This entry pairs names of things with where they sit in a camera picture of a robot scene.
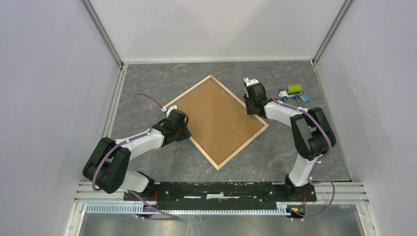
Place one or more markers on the wooden picture frame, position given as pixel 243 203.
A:
pixel 241 146

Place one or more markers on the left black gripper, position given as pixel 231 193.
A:
pixel 184 131

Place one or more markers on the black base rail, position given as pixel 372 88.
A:
pixel 223 195

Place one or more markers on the brown cardboard backing board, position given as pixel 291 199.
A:
pixel 218 120

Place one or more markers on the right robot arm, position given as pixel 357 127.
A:
pixel 312 134

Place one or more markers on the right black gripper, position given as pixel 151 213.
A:
pixel 249 106

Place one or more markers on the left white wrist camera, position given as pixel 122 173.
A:
pixel 167 110

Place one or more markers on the toy brick car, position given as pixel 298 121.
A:
pixel 292 91

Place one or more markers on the white cable duct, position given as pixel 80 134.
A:
pixel 141 209

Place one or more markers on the small blue grey brick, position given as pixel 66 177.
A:
pixel 303 100

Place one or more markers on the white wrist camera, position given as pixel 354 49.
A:
pixel 249 82
pixel 167 110

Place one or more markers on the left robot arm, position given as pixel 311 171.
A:
pixel 107 167

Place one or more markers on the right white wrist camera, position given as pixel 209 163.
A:
pixel 249 82

